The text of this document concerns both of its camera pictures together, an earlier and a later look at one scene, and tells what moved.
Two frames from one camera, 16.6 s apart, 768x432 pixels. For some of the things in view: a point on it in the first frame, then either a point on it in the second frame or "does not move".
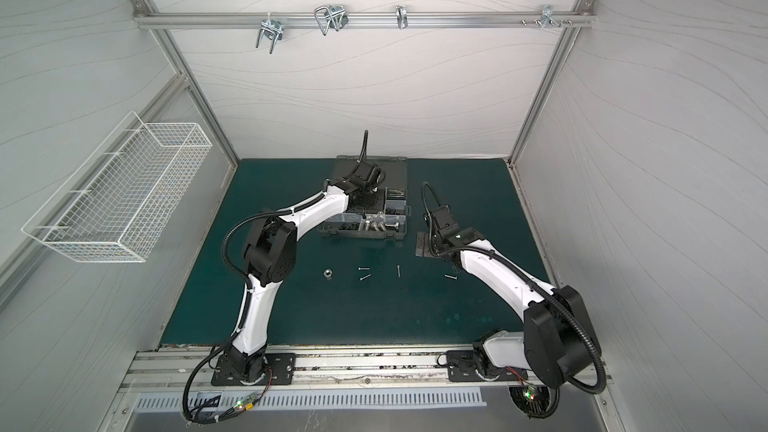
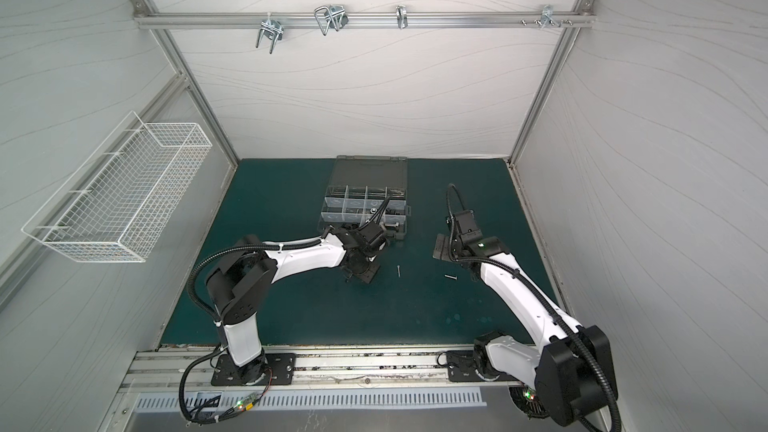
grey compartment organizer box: (387, 220) does not move
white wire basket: (115, 206) does not move
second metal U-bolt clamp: (333, 16) does not move
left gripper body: (371, 198) to (367, 269)
